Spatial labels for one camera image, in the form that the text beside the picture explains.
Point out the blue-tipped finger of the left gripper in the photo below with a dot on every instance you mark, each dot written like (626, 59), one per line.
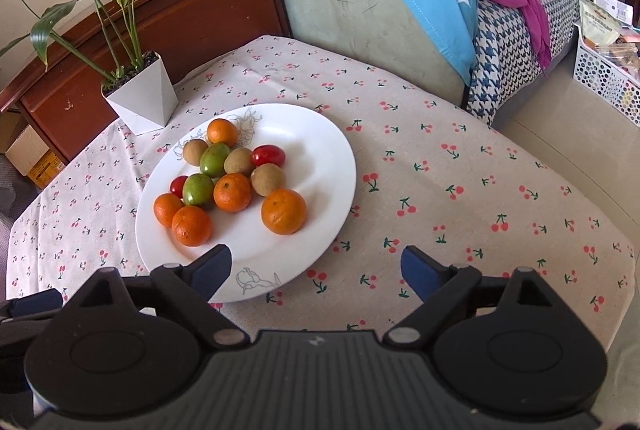
(44, 301)

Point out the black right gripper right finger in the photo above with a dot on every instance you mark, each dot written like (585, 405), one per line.
(445, 293)

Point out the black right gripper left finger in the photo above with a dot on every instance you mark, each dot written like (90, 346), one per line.
(185, 293)

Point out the small orange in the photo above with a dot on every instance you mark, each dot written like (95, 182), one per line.
(165, 207)

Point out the red cherry tomato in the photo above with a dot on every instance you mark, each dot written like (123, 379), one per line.
(268, 154)
(177, 185)

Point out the brown kiwi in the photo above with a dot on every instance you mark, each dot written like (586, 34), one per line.
(267, 178)
(193, 151)
(239, 160)

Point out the front green fruit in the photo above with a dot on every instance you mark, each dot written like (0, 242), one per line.
(197, 190)

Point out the green fruit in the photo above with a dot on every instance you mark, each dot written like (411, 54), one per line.
(197, 190)
(212, 160)

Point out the cherry print tablecloth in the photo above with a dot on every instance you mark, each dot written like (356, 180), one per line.
(428, 175)

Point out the large orange on plate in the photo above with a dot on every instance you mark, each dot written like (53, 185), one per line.
(284, 211)

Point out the back green fruit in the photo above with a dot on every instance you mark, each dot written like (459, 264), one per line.
(212, 160)

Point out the brown kiwi on plate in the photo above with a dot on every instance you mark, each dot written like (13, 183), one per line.
(193, 151)

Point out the cardboard box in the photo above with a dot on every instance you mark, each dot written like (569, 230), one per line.
(27, 152)

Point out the white geometric plant pot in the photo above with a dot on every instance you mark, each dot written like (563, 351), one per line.
(144, 101)

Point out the houndstooth sofa cover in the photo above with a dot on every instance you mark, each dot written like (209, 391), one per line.
(506, 63)

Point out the green leafy plant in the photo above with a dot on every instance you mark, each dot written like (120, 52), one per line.
(123, 44)

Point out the white perforated basket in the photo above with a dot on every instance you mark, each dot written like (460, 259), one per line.
(607, 57)

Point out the dark wooden headboard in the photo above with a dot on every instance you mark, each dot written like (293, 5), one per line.
(62, 99)

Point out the pale green sofa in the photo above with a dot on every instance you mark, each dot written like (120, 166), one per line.
(383, 33)

